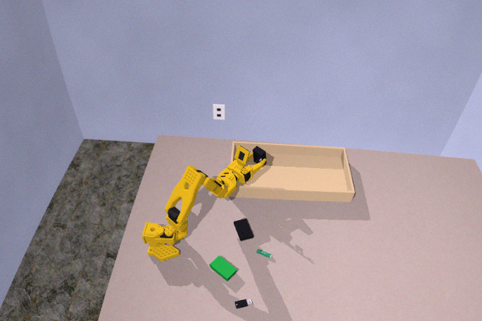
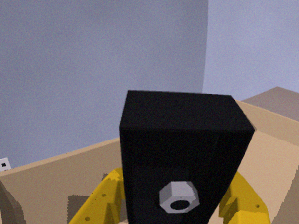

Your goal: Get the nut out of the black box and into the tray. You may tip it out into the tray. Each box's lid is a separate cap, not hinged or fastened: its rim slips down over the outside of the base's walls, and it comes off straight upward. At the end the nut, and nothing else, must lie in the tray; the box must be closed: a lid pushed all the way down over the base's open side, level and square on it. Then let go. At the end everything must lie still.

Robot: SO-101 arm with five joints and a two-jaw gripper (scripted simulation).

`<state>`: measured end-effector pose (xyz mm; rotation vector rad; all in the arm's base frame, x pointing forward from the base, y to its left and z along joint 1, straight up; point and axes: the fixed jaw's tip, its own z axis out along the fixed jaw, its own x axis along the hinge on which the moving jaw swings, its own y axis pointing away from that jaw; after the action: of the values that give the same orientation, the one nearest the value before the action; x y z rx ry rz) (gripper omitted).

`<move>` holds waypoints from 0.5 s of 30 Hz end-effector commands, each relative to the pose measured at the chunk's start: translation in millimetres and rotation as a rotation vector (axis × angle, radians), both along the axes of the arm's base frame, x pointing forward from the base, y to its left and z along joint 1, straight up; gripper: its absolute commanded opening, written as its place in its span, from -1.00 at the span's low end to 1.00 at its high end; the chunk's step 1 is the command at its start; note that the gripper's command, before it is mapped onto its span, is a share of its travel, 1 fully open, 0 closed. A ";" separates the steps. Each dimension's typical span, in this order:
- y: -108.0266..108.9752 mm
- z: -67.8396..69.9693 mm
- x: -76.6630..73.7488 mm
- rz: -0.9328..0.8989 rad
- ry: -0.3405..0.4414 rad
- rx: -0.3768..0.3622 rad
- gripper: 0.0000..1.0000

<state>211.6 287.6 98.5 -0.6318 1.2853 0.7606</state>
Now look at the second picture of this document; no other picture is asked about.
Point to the black box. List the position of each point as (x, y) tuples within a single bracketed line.
[(152, 157)]

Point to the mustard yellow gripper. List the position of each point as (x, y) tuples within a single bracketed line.
[(240, 204)]

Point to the white hex nut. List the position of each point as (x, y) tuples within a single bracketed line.
[(179, 197)]

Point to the tan shallow tray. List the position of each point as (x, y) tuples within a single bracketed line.
[(52, 191)]

